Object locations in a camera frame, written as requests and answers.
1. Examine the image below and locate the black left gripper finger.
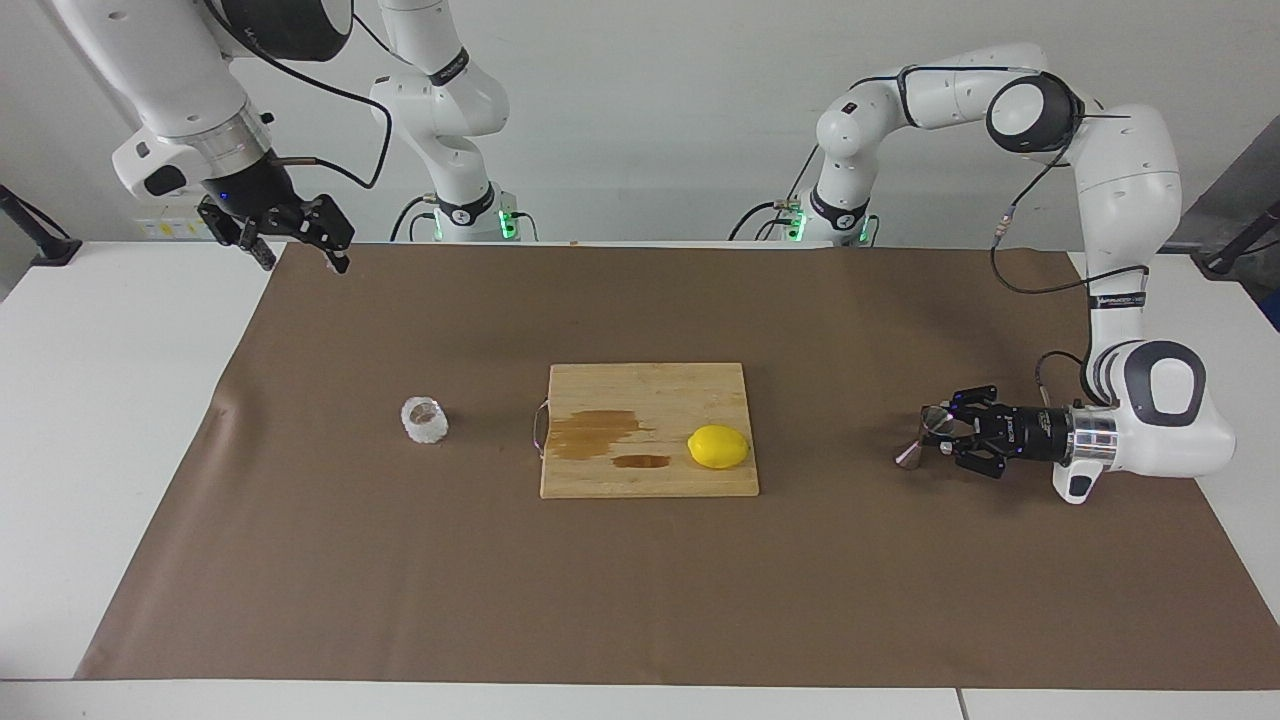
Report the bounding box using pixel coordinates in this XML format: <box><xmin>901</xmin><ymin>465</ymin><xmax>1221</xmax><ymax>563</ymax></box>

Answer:
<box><xmin>940</xmin><ymin>440</ymin><xmax>1006</xmax><ymax>479</ymax></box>
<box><xmin>925</xmin><ymin>386</ymin><xmax>1004</xmax><ymax>429</ymax></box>

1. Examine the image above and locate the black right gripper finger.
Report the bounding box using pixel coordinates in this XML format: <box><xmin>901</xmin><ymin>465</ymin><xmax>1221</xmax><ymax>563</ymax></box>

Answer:
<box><xmin>285</xmin><ymin>195</ymin><xmax>356</xmax><ymax>274</ymax></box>
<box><xmin>197</xmin><ymin>197</ymin><xmax>278</xmax><ymax>272</ymax></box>

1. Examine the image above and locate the steel jigger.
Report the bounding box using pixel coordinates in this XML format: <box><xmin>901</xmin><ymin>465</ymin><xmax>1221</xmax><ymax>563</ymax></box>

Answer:
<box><xmin>893</xmin><ymin>405</ymin><xmax>956</xmax><ymax>472</ymax></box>

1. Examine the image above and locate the small clear glass cup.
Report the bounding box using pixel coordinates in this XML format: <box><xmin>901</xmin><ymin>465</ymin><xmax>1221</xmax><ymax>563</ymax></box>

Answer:
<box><xmin>400</xmin><ymin>396</ymin><xmax>450</xmax><ymax>447</ymax></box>

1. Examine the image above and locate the brown paper table mat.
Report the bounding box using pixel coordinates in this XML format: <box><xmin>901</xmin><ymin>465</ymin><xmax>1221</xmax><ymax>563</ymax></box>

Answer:
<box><xmin>75</xmin><ymin>242</ymin><xmax>1280</xmax><ymax>691</ymax></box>

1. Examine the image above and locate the black stand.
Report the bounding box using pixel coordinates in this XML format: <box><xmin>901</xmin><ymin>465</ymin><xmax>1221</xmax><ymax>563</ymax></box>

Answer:
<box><xmin>1195</xmin><ymin>200</ymin><xmax>1280</xmax><ymax>281</ymax></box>
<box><xmin>0</xmin><ymin>183</ymin><xmax>83</xmax><ymax>267</ymax></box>

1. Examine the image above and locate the yellow lemon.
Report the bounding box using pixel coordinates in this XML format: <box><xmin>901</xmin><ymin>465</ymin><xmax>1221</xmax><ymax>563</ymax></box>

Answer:
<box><xmin>687</xmin><ymin>424</ymin><xmax>751</xmax><ymax>471</ymax></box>

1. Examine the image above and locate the wooden cutting board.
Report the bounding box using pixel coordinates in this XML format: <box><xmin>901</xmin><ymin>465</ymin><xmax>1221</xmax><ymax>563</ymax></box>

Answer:
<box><xmin>533</xmin><ymin>362</ymin><xmax>761</xmax><ymax>499</ymax></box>

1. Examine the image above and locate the dark grey partition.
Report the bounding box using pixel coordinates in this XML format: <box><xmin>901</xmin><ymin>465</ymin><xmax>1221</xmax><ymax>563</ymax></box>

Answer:
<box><xmin>1170</xmin><ymin>115</ymin><xmax>1280</xmax><ymax>251</ymax></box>

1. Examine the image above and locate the black base cable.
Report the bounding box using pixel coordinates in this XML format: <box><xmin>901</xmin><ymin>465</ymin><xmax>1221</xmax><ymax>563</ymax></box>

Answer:
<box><xmin>390</xmin><ymin>195</ymin><xmax>441</xmax><ymax>243</ymax></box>
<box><xmin>728</xmin><ymin>200</ymin><xmax>791</xmax><ymax>241</ymax></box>

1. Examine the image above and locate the white wall outlet strip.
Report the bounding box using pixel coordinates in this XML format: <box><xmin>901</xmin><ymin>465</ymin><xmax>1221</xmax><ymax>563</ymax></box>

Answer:
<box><xmin>133</xmin><ymin>203</ymin><xmax>216</xmax><ymax>241</ymax></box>

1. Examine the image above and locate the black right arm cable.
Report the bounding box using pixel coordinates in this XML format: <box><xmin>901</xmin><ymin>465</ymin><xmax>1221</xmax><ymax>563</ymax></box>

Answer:
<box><xmin>205</xmin><ymin>0</ymin><xmax>393</xmax><ymax>191</ymax></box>

